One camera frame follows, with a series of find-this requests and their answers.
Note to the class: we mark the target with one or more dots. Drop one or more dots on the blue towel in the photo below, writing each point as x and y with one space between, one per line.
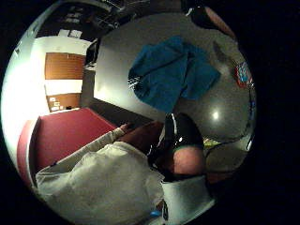
170 72

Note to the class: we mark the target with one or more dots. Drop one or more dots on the white papers on wall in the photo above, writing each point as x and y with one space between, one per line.
70 33

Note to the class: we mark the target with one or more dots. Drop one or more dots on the red sofa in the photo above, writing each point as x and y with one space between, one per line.
65 134

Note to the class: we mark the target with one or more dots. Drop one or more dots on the black chair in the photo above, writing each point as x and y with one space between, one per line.
92 53

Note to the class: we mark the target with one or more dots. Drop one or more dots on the large brown cabinet door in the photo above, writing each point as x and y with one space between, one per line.
64 65

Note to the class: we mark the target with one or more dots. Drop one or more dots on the small brown cabinet door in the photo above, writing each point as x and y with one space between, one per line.
64 101

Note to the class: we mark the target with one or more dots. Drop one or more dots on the red and blue snack packet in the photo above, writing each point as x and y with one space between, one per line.
243 74

